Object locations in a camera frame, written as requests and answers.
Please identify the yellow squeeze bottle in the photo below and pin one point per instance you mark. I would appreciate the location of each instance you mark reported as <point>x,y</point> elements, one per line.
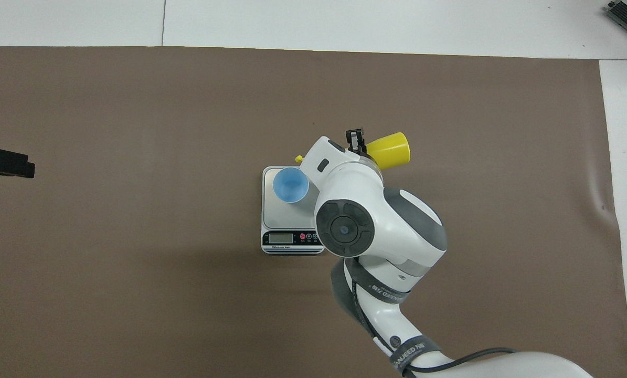
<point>392,149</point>

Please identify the light blue plastic cup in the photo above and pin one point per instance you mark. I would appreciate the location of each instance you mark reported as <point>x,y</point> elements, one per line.
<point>290,184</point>

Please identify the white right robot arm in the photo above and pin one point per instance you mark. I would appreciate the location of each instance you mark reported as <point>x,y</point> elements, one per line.
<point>376,210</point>

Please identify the silver digital kitchen scale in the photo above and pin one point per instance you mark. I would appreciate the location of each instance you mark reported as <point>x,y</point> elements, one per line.
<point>287,220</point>

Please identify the brown paper table mat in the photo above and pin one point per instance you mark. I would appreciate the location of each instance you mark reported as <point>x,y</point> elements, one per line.
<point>135,105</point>

